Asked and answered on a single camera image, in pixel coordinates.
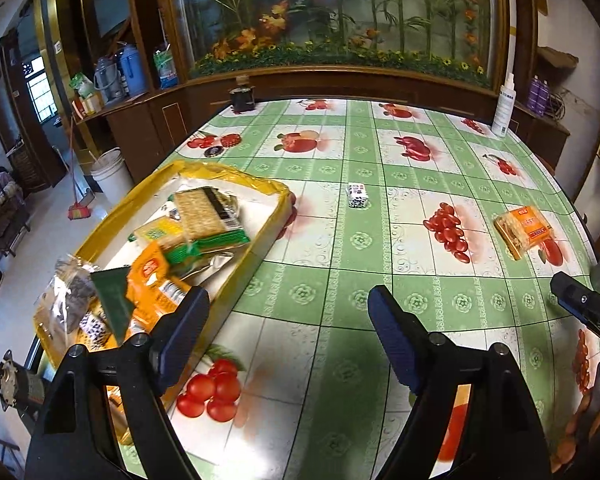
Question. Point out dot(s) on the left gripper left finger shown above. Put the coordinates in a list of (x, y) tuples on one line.
[(174, 337)]

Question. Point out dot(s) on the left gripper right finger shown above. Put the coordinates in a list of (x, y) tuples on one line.
[(401, 335)]

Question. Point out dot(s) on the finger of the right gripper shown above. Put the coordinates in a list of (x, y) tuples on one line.
[(579, 301)]

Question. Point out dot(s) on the dark green snack pouch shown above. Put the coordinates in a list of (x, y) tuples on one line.
[(111, 287)]

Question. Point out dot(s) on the Weidan cracker pack green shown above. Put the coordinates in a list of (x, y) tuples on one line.
[(168, 234)]

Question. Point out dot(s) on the clear seaweed snack bag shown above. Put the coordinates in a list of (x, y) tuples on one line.
[(66, 299)]

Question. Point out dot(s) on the orange packet in tray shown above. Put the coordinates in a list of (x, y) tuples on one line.
[(152, 290)]

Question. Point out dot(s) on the yellow tray box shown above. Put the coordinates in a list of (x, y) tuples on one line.
[(265, 206)]

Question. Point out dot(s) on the silver foil snack pack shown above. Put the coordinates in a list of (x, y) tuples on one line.
[(207, 266)]

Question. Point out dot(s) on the orange cracker pack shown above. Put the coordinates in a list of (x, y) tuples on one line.
[(523, 228)]

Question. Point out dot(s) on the green tablecloth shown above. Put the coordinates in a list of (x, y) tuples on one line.
[(319, 398)]

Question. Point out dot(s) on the small white candy packet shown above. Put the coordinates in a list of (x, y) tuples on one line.
[(357, 196)]

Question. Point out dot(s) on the white plastic bucket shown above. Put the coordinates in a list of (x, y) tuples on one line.
[(110, 172)]

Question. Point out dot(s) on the white spray bottle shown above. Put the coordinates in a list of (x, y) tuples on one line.
[(504, 107)]

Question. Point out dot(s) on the purple bottles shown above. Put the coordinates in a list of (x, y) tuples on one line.
[(539, 93)]

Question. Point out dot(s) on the dark glass jar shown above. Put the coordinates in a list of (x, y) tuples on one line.
[(241, 96)]

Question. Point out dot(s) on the blue water jug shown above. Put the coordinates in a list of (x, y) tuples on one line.
[(132, 70)]

